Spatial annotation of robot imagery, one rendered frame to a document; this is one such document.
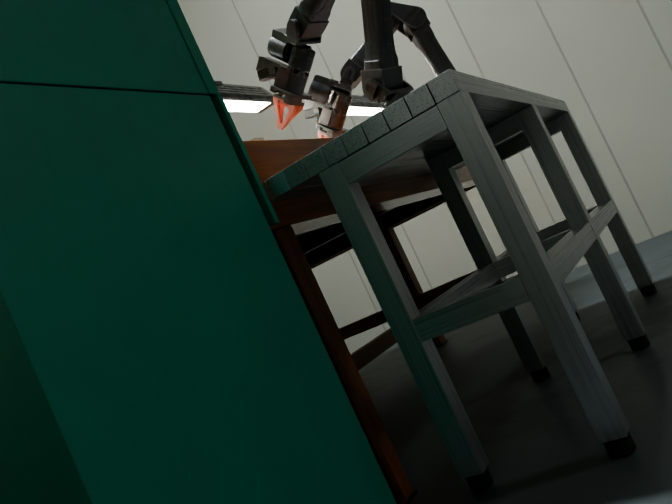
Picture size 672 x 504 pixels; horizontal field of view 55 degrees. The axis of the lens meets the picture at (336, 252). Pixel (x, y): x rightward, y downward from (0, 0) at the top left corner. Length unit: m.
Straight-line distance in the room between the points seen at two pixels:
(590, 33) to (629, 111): 0.44
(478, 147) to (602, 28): 2.61
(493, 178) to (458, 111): 0.12
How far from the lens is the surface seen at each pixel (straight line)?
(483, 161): 1.07
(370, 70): 1.44
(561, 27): 3.67
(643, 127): 3.59
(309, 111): 2.02
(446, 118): 1.09
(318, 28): 1.60
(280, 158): 1.37
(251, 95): 2.00
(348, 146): 1.16
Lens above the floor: 0.42
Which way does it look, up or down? 3 degrees up
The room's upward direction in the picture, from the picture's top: 25 degrees counter-clockwise
